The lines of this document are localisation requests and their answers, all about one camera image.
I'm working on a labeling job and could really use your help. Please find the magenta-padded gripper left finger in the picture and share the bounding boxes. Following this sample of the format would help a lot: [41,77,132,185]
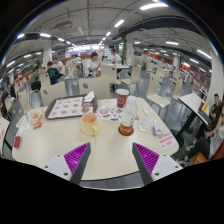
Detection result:
[43,142,92,185]

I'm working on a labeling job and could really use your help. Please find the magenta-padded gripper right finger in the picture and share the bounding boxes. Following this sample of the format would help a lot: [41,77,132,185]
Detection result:
[131,142,184,186]

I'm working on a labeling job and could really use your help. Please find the clear tea bottle white cap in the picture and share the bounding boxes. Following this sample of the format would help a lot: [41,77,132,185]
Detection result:
[119,95,139,136]

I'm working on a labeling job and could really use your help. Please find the white notice with red text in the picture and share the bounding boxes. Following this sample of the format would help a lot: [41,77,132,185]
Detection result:
[155,130,177,150]

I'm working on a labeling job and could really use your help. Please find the flat round red coaster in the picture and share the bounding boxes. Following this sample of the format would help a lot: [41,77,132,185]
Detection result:
[117,124,135,137]

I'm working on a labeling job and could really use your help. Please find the pale yellow mug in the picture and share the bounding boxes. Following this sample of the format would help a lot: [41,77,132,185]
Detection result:
[80,112,101,137]

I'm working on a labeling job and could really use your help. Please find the clear plastic wrapper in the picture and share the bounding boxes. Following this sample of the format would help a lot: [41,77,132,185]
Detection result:
[137,116,157,135]

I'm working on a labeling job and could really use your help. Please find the crumpled white tissue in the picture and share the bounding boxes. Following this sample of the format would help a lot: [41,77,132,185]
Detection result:
[141,106,151,117]

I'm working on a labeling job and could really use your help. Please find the brown tray with paper liner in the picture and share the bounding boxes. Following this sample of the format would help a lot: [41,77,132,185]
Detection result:
[44,94,99,120]

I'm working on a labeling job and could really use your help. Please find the colourful sticker sheet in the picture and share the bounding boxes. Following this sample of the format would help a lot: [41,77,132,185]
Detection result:
[96,105,124,123]

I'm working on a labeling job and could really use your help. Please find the white paper napkin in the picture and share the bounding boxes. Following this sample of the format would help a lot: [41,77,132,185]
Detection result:
[83,90,96,104]

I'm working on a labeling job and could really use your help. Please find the red paper cup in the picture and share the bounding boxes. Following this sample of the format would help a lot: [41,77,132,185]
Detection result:
[115,88,130,109]

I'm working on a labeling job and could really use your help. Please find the person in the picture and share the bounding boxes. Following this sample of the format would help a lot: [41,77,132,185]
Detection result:
[45,60,60,86]
[194,93,224,141]
[53,57,66,76]
[83,52,102,78]
[29,65,44,91]
[1,83,16,116]
[109,48,123,65]
[176,106,224,166]

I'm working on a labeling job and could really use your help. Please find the white table with black edge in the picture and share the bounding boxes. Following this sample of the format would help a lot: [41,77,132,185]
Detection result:
[0,116,10,158]
[171,92,208,141]

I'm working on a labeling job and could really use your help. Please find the beige dining chairs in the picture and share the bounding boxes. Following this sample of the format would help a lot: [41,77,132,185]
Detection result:
[16,58,188,111]

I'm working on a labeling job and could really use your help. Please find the ceiling air conditioner unit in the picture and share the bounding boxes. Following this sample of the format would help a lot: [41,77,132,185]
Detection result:
[53,21,74,33]

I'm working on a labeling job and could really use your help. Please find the ceiling strip lights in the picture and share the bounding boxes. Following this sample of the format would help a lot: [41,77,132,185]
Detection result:
[4,2,213,73]

